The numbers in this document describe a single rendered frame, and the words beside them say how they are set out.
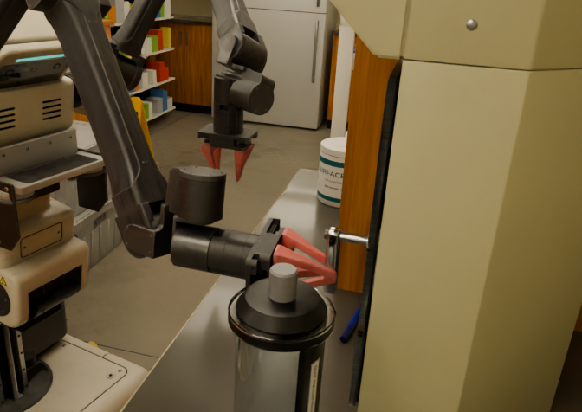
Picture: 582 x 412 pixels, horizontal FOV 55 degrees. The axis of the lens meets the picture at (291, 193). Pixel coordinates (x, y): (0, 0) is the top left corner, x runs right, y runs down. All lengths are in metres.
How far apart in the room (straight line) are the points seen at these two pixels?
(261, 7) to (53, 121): 4.37
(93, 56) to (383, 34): 0.42
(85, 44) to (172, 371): 0.47
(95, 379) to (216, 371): 1.09
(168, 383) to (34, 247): 0.73
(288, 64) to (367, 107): 4.72
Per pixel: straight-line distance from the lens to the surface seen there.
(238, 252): 0.67
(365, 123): 0.93
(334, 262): 0.66
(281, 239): 0.68
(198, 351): 0.88
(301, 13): 5.55
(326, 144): 1.38
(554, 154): 0.61
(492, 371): 0.70
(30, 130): 1.39
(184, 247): 0.69
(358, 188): 0.96
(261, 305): 0.54
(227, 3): 1.13
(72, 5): 0.84
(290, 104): 5.69
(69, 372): 1.95
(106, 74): 0.79
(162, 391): 0.82
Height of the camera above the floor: 1.48
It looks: 22 degrees down
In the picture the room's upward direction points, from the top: 4 degrees clockwise
